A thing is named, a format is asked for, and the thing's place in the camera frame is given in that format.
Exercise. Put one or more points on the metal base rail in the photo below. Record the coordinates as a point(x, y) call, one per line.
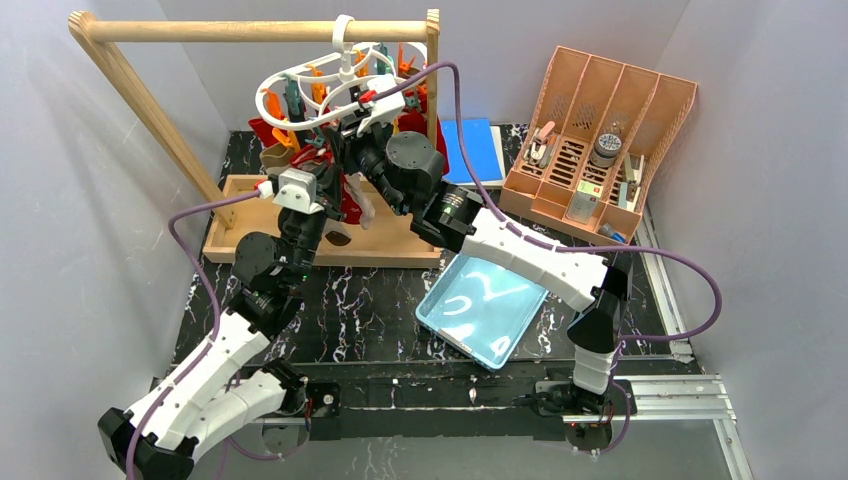
point(461, 401)

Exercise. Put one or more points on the light blue plastic basket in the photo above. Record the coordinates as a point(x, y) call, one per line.
point(480, 309)

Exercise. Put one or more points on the brown striped hanging sock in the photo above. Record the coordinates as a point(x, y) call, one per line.
point(275, 159)

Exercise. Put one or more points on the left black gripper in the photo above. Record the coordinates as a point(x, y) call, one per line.
point(328, 192)

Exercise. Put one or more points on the white small box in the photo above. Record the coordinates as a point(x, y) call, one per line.
point(584, 201)

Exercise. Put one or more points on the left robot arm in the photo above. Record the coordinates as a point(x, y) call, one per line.
point(162, 435)

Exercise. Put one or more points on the white board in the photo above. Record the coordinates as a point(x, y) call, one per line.
point(499, 151)

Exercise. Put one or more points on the long red hanging sock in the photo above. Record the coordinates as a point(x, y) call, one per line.
point(263, 131)

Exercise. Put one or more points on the blue folder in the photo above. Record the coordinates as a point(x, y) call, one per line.
point(479, 146)

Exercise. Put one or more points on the wooden clothes rack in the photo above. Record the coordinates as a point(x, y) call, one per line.
point(369, 248)

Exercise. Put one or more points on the grey round tin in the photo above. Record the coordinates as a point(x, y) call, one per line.
point(606, 150)

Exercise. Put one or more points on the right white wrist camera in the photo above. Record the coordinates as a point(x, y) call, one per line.
point(381, 112)

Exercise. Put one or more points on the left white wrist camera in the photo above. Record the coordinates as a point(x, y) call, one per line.
point(293, 189)

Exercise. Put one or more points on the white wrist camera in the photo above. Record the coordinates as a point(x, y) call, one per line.
point(381, 112)
point(293, 189)

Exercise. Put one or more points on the beige sock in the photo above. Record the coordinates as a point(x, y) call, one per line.
point(355, 190)

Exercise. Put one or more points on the stapler in organizer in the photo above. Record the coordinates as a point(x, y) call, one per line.
point(537, 152)

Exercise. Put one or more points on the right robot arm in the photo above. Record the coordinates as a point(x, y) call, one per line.
point(408, 173)

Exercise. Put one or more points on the pink desk file organizer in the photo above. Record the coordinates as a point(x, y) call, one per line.
point(589, 95)

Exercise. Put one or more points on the red santa hanging sock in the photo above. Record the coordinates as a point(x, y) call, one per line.
point(309, 158)

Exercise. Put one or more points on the brown striped sock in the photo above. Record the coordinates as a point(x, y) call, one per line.
point(336, 233)
point(275, 159)

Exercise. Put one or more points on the white sock hanger with clips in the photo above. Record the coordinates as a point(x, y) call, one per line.
point(301, 100)

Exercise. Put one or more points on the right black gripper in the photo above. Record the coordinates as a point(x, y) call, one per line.
point(357, 125)

